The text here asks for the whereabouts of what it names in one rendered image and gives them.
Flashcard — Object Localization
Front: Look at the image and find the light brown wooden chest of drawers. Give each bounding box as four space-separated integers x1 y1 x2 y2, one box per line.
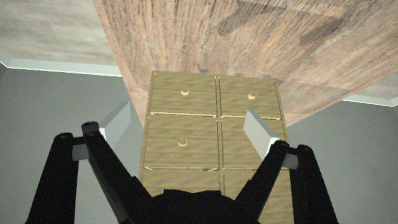
138 71 290 195

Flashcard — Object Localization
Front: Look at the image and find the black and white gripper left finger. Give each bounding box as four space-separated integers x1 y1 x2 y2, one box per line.
24 101 176 224

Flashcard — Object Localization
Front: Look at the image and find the wooden drawer front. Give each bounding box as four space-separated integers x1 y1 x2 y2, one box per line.
142 173 219 197
144 117 218 171
223 174 294 224
219 77 281 120
221 120 285 171
151 73 217 117

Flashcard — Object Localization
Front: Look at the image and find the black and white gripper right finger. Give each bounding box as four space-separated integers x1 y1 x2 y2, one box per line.
217 110 339 224

